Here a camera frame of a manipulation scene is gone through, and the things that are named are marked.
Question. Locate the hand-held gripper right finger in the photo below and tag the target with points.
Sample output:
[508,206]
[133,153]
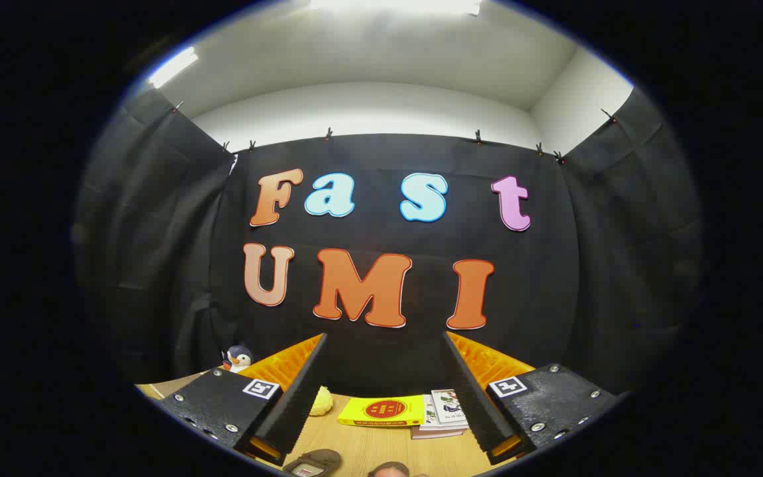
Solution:
[471,397]

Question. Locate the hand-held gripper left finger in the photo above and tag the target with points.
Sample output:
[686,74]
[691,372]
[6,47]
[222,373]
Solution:
[299,397]

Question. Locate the brown fuzzy shoe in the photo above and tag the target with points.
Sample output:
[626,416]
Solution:
[318,458]
[388,471]

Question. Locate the yellow round plush ball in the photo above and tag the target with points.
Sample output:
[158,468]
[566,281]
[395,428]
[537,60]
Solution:
[322,403]

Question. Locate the penguin plush toy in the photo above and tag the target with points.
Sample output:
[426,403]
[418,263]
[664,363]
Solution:
[239,360]

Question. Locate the yellow book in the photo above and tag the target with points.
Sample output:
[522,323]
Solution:
[381,411]

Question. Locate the black backdrop cloth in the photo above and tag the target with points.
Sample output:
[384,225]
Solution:
[554,298]

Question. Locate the row of black clips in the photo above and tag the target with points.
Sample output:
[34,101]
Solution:
[328,134]

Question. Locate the ceiling light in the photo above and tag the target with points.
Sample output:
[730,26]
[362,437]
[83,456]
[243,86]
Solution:
[173,67]
[395,5]

